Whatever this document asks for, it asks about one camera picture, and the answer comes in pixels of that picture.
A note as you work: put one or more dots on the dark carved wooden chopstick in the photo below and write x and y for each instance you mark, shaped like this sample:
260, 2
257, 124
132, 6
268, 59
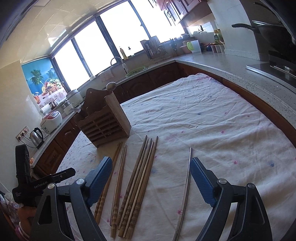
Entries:
133, 190

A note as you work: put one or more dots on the black wok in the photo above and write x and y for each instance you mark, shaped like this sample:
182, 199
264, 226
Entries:
277, 36

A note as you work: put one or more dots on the steel electric kettle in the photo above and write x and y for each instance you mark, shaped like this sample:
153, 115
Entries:
36, 137

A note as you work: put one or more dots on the wooden utensil holder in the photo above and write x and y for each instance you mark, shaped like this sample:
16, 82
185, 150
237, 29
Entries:
101, 118

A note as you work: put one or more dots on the tropical fruit poster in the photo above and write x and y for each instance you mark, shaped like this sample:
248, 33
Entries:
43, 82

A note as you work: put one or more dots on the metal spoon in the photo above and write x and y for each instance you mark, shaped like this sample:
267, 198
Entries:
111, 86

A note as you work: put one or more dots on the gas stove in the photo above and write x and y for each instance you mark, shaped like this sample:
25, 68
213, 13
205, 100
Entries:
279, 68

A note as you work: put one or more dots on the dark metal fork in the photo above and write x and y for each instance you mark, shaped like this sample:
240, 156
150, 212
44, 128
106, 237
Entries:
76, 110

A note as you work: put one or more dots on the white floral tablecloth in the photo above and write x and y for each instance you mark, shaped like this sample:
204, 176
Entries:
199, 116

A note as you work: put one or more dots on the upper wooden cabinets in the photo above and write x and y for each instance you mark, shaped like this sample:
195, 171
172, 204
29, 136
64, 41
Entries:
184, 12

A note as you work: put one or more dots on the light bamboo chopstick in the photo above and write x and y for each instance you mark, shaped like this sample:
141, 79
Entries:
117, 190
100, 203

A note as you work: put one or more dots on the white plastic container green lid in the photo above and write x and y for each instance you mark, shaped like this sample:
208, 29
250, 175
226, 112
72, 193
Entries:
194, 46

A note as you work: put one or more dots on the green basin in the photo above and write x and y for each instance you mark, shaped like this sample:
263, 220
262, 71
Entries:
135, 71

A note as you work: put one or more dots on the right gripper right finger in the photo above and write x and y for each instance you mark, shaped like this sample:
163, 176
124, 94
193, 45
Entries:
250, 220

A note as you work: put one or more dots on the wall power socket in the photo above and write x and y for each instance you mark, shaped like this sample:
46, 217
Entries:
23, 134

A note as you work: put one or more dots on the brown wooden chopstick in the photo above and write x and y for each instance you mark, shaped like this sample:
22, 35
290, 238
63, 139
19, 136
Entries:
129, 186

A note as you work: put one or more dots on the yellow oil bottle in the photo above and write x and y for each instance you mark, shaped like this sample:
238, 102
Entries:
218, 38

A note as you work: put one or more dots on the dish drying rack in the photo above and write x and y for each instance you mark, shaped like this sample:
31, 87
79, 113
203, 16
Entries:
156, 51

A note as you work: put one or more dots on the kitchen faucet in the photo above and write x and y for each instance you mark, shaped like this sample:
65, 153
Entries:
119, 61

